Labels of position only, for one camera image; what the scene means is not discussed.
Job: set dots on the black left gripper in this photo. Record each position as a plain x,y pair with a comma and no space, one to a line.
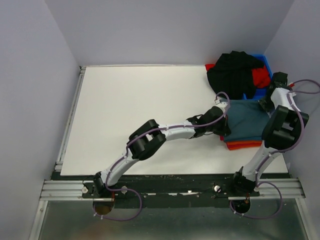
224,129

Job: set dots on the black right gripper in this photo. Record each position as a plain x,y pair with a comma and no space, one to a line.
262,103

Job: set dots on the grey-blue t shirt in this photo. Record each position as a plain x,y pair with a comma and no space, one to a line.
246,119

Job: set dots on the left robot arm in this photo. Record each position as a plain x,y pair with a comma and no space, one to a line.
150,137

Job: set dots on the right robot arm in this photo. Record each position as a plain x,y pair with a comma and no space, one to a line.
282,133

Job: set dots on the folded teal t shirt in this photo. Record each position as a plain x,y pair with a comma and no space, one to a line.
227,139

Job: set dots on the red t shirt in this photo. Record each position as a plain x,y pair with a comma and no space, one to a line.
261,77

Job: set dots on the folded orange t shirt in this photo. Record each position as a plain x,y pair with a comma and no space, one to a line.
241,144

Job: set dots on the black t shirt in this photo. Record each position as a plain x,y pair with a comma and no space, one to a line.
232,74

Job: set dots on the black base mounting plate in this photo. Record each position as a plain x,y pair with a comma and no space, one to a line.
165,191

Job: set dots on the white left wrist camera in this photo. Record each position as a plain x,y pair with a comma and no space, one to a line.
221,103

